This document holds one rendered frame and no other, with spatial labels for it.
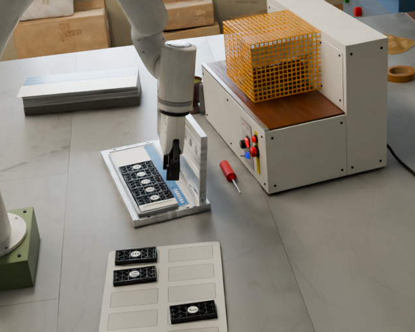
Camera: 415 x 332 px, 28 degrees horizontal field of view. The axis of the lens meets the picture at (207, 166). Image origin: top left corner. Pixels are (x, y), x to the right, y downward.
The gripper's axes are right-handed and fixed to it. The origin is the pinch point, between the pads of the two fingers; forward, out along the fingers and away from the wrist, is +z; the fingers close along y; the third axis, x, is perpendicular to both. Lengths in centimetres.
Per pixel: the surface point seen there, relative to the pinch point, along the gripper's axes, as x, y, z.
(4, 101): -46, -104, 18
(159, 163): 1.5, -31.7, 11.9
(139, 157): -3.8, -38.1, 12.4
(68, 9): -19, -340, 35
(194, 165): 8.2, -12.4, 4.1
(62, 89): -26, -83, 6
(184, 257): 1.8, 16.9, 15.8
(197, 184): 8.1, -5.6, 6.7
